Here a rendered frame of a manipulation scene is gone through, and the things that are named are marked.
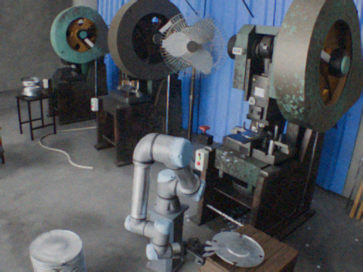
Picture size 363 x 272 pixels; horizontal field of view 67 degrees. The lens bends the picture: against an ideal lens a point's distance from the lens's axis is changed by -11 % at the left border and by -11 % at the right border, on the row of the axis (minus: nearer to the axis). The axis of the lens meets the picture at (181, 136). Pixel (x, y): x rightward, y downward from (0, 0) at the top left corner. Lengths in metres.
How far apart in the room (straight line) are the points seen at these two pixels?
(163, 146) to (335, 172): 2.27
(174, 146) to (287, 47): 0.73
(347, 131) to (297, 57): 1.69
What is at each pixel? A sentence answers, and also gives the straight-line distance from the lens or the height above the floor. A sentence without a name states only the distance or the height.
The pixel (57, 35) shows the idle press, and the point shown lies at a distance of 4.38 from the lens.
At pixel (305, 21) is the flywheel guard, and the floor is 1.52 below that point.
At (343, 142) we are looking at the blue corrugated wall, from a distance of 3.12.
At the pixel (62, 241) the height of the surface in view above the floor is 0.34.
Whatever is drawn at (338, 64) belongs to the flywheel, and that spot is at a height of 1.33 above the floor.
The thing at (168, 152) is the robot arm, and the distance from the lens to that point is 1.25.
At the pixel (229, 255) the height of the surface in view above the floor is 0.39.
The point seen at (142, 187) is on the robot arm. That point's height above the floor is 0.76.
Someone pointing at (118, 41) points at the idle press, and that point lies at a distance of 2.82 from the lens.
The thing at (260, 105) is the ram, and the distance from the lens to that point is 2.05.
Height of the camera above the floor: 1.43
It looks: 20 degrees down
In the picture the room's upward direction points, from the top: 3 degrees clockwise
